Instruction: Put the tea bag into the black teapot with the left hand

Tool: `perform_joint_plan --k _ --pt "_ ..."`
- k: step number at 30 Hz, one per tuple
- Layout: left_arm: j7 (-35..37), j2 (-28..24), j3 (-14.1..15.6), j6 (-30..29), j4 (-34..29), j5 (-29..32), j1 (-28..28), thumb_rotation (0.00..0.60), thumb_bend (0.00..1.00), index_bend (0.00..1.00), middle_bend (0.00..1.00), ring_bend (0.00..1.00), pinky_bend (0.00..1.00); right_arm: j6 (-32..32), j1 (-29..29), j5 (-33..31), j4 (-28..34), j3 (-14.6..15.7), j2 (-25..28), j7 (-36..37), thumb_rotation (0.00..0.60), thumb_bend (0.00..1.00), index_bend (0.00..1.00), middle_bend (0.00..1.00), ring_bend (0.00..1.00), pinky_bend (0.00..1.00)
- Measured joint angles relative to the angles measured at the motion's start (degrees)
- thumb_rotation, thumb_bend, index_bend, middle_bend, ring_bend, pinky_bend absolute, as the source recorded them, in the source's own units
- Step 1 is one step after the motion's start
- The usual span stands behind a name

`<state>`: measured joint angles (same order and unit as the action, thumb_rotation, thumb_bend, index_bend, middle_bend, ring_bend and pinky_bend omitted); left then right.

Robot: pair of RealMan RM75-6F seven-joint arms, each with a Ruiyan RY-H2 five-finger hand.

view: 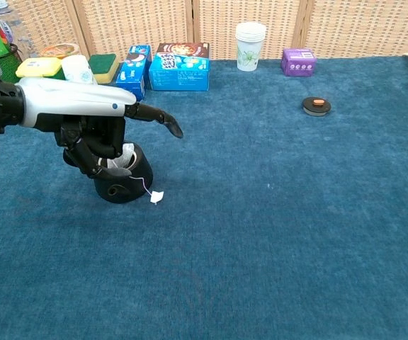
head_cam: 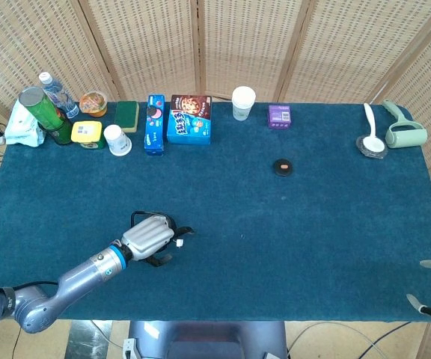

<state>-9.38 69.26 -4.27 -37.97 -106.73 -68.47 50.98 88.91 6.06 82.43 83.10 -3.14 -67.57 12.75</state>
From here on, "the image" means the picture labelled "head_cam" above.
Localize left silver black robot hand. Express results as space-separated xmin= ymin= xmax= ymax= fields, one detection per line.
xmin=120 ymin=212 xmax=196 ymax=269

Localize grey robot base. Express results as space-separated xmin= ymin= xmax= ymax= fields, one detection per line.
xmin=123 ymin=320 xmax=288 ymax=359

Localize black teapot lid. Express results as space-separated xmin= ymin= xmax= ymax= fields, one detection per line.
xmin=273 ymin=159 xmax=295 ymax=177

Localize upturned white paper cup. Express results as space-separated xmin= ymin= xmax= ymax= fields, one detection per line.
xmin=103 ymin=124 xmax=132 ymax=157

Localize blue Oreo box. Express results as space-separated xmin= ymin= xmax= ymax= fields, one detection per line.
xmin=144 ymin=93 xmax=166 ymax=156

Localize blue brown cookie box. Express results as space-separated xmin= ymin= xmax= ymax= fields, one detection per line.
xmin=166 ymin=93 xmax=213 ymax=146

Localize yellow container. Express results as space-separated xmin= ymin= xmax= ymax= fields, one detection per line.
xmin=70 ymin=120 xmax=106 ymax=150

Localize green yellow sponge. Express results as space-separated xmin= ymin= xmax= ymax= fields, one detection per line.
xmin=113 ymin=100 xmax=140 ymax=134

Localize blue carpet table cover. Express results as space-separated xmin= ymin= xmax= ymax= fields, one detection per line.
xmin=0 ymin=99 xmax=431 ymax=323

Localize orange jelly cup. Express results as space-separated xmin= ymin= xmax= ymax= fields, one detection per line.
xmin=79 ymin=91 xmax=108 ymax=118

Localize stacked white paper cups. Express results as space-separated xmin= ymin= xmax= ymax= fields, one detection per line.
xmin=231 ymin=86 xmax=257 ymax=122

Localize green chips can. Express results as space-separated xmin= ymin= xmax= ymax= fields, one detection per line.
xmin=18 ymin=86 xmax=67 ymax=132

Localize clear plastic water bottle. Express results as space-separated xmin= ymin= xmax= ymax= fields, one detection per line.
xmin=38 ymin=71 xmax=80 ymax=120

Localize white wet wipes pack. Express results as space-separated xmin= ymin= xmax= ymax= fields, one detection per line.
xmin=4 ymin=99 xmax=47 ymax=147

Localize pale green lint roller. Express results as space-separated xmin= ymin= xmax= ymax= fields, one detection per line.
xmin=382 ymin=99 xmax=429 ymax=150

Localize white plastic spoon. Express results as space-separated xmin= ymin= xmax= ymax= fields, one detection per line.
xmin=361 ymin=102 xmax=385 ymax=153

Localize dark round scouring pad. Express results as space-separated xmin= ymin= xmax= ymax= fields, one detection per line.
xmin=355 ymin=134 xmax=388 ymax=160

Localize purple small box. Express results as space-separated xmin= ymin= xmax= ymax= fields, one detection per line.
xmin=267 ymin=104 xmax=292 ymax=130

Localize woven bamboo folding screen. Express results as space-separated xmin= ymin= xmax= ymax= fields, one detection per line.
xmin=0 ymin=0 xmax=431 ymax=359

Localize black teapot with handle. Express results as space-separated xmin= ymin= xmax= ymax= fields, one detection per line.
xmin=130 ymin=210 xmax=179 ymax=235

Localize dark floor cable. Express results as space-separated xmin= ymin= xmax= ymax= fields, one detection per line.
xmin=357 ymin=321 xmax=413 ymax=359

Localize white floor cable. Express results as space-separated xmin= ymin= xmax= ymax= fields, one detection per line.
xmin=288 ymin=321 xmax=388 ymax=359

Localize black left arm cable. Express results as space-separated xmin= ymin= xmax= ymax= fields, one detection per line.
xmin=0 ymin=276 xmax=60 ymax=297

